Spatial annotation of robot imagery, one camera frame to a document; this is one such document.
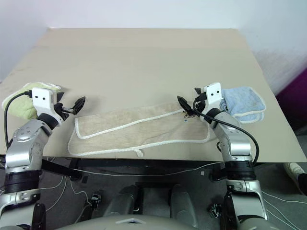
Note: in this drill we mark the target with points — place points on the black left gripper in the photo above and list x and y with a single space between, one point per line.
65 110

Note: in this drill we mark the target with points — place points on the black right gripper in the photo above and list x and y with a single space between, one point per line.
201 101

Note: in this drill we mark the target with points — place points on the beige towel with white trim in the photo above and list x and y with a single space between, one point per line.
144 129

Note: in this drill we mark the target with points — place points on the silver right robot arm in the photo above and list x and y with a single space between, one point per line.
237 146

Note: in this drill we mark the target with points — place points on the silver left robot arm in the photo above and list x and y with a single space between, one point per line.
24 140

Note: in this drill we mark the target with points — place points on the light green folded towel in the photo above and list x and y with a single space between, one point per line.
21 105

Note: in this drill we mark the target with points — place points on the light blue folded towel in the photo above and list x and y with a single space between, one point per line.
244 101

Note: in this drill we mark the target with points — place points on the small black latch clamp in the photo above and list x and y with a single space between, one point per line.
216 209
95 200

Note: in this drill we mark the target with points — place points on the magenta object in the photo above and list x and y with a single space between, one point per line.
295 103

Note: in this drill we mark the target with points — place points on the grey rounded shape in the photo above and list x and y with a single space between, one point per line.
124 198
182 203

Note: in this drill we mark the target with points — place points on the white sneaker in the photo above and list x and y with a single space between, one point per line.
292 169

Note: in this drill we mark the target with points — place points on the grey robot torso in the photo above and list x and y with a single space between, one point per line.
96 225

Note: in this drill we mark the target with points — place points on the dark trouser leg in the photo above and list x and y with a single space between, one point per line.
302 183

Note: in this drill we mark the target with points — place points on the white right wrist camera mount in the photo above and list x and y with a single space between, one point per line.
213 94

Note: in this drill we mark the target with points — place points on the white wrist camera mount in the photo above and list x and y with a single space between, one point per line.
42 98
213 94

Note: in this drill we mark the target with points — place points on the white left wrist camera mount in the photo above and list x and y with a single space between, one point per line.
42 98

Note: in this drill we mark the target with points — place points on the black table frame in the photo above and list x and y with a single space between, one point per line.
144 166

